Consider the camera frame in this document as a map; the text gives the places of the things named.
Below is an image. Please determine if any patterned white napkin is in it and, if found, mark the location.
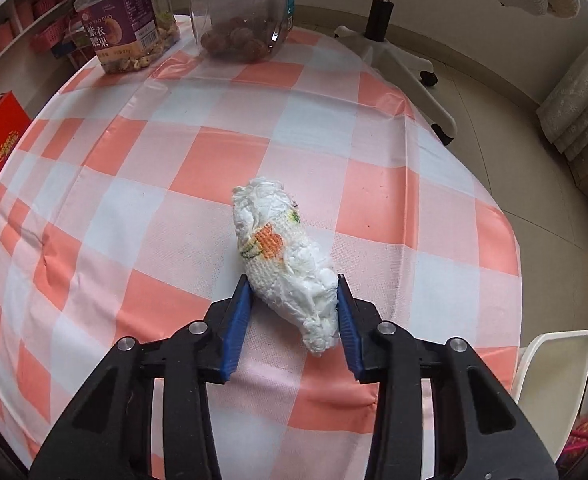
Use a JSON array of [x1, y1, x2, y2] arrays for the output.
[[232, 177, 338, 356]]

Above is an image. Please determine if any white plastic trash bin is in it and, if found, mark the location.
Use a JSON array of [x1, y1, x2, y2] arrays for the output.
[[511, 330, 588, 460]]

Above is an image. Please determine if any red cartoon backpack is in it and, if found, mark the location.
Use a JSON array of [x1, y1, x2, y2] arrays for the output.
[[556, 416, 588, 477]]

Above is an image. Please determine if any orange white checkered tablecloth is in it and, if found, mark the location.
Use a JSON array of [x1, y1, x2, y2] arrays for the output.
[[0, 20, 522, 465]]

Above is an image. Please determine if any beige curtain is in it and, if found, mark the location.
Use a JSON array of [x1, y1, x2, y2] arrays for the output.
[[536, 46, 588, 160]]

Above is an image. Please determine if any purple label nut jar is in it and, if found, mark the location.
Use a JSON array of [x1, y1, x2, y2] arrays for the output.
[[74, 0, 180, 75]]

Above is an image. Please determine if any white storage shelf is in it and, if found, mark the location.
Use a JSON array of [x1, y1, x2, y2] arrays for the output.
[[0, 0, 100, 91]]

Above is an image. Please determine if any clear jar with dark snacks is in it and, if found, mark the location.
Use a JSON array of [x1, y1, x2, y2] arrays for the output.
[[189, 0, 295, 63]]

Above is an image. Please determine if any grey mesh office chair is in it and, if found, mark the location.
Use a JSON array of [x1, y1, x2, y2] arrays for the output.
[[296, 0, 582, 148]]

